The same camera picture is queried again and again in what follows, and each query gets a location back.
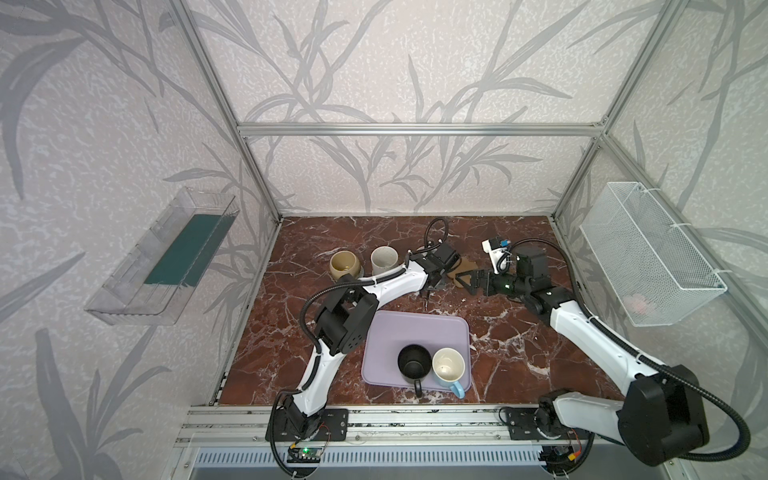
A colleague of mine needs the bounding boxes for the cork paw-shaped coaster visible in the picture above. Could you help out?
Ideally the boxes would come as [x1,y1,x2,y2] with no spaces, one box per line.
[449,258,478,290]

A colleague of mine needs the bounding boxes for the white speckled mug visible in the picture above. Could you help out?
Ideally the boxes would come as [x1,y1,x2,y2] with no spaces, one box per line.
[370,246,399,276]

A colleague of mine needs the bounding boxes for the white mug blue outside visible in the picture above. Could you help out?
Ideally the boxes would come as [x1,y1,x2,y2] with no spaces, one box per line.
[432,347,466,399]

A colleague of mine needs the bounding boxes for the beige ceramic mug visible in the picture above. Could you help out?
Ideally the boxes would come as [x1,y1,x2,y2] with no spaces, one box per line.
[329,250,362,282]

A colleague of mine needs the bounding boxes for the black mug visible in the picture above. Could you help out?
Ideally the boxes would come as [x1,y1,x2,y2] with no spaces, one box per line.
[397,344,432,399]

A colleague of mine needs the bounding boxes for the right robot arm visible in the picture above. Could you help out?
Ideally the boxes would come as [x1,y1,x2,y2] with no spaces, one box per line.
[456,239,751,466]

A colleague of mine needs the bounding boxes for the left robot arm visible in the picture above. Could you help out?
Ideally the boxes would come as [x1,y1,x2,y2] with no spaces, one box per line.
[274,243,460,429]

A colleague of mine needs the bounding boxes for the lavender tray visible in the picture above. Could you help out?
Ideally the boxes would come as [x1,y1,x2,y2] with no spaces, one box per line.
[361,310,472,399]

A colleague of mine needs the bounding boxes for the pink object in basket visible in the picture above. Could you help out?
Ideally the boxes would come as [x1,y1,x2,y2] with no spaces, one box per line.
[622,294,655,316]

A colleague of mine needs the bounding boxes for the green circuit board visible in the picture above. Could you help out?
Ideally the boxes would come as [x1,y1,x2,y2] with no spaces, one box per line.
[287,444,327,464]

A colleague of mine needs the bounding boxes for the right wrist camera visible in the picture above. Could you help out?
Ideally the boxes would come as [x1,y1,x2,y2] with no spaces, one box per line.
[482,237,510,274]

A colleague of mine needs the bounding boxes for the white wire mesh basket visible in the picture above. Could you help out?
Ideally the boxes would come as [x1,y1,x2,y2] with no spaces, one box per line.
[580,182,728,327]

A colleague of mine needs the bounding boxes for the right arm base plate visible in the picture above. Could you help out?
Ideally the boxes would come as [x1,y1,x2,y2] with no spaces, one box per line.
[496,406,590,444]

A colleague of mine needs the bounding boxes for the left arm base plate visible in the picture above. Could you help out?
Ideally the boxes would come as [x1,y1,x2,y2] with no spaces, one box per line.
[265,405,349,442]

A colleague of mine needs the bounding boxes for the aluminium mounting rail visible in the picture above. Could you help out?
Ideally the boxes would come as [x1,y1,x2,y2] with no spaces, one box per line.
[174,404,586,447]

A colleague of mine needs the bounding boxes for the clear plastic wall bin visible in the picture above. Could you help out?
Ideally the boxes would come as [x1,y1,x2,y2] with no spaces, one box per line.
[85,187,240,326]

